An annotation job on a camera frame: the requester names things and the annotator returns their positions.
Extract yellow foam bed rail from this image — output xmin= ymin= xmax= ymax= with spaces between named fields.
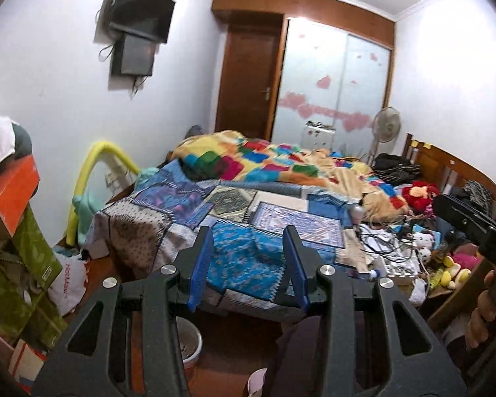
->
xmin=66 ymin=141 xmax=141 ymax=246

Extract frosted sliding wardrobe doors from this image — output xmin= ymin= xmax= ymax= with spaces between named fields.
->
xmin=270 ymin=19 xmax=393 ymax=162

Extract white cat plush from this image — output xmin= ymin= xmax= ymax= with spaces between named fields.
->
xmin=411 ymin=232 xmax=441 ymax=261

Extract patchwork bedsheet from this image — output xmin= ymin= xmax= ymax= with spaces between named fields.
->
xmin=89 ymin=159 xmax=381 ymax=315

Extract yellow plush toy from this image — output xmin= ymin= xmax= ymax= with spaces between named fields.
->
xmin=432 ymin=254 xmax=473 ymax=290

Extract person's leg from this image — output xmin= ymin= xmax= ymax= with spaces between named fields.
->
xmin=258 ymin=314 xmax=340 ymax=397

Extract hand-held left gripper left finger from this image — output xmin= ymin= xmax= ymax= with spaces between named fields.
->
xmin=31 ymin=225 xmax=214 ymax=397

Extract wooden overhead cabinet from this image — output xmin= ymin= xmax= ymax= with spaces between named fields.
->
xmin=212 ymin=0 xmax=396 ymax=48

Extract red plush toy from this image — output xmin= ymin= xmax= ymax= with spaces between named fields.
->
xmin=402 ymin=181 xmax=441 ymax=211

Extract white plastic bag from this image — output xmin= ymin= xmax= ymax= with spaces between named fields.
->
xmin=47 ymin=246 xmax=92 ymax=315

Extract orange box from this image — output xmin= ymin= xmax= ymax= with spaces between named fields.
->
xmin=0 ymin=155 xmax=41 ymax=238

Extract small wall monitor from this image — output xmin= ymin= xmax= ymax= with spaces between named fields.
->
xmin=111 ymin=35 xmax=157 ymax=77

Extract wooden door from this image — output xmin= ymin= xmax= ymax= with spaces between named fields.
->
xmin=215 ymin=25 xmax=284 ymax=143

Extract white trash bin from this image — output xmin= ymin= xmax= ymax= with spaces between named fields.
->
xmin=174 ymin=318 xmax=203 ymax=371

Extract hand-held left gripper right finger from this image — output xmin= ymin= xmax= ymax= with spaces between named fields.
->
xmin=282 ymin=225 xmax=469 ymax=397

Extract white red box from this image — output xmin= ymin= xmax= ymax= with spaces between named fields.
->
xmin=8 ymin=339 xmax=48 ymax=385

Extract colourful checked blanket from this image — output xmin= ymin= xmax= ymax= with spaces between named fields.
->
xmin=171 ymin=130 xmax=397 ymax=211

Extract grey cloth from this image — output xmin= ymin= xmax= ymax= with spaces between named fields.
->
xmin=13 ymin=126 xmax=34 ymax=162

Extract tan blanket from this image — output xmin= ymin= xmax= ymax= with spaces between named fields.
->
xmin=310 ymin=149 xmax=410 ymax=224

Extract white power strip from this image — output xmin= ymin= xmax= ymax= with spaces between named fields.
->
xmin=372 ymin=248 xmax=422 ymax=288

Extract wooden headboard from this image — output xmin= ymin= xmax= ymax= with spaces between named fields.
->
xmin=401 ymin=132 xmax=496 ymax=224

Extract standing fan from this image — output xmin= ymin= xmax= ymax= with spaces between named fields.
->
xmin=366 ymin=107 xmax=402 ymax=166

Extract black bag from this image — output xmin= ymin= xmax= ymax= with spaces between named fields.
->
xmin=372 ymin=153 xmax=422 ymax=185

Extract wall television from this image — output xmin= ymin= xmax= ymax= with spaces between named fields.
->
xmin=107 ymin=0 xmax=176 ymax=45

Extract person's right hand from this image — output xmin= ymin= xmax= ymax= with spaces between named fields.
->
xmin=466 ymin=271 xmax=496 ymax=349

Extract teal cushion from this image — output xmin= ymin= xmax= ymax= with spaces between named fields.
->
xmin=136 ymin=166 xmax=168 ymax=191

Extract black white patterned cloth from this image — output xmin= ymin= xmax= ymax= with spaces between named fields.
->
xmin=459 ymin=180 xmax=494 ymax=216

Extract green cardboard box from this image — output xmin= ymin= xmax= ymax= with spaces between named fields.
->
xmin=0 ymin=207 xmax=69 ymax=350

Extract pink slipper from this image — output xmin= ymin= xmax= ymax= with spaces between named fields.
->
xmin=243 ymin=368 xmax=269 ymax=397

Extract pink plush toy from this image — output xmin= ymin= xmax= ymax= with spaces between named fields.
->
xmin=450 ymin=244 xmax=486 ymax=271

